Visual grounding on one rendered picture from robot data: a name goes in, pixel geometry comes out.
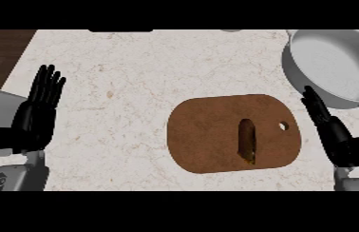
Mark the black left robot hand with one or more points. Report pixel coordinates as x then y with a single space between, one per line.
34 120

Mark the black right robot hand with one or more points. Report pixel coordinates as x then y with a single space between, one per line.
334 132

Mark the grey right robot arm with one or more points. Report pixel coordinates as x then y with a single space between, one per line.
346 179

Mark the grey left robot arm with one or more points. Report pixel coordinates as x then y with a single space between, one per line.
22 170

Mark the white pot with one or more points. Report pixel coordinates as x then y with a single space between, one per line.
325 66

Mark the brown wooden cutting board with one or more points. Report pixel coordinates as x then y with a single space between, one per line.
234 133

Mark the dark brown wooden panel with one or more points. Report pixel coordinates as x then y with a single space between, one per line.
14 53

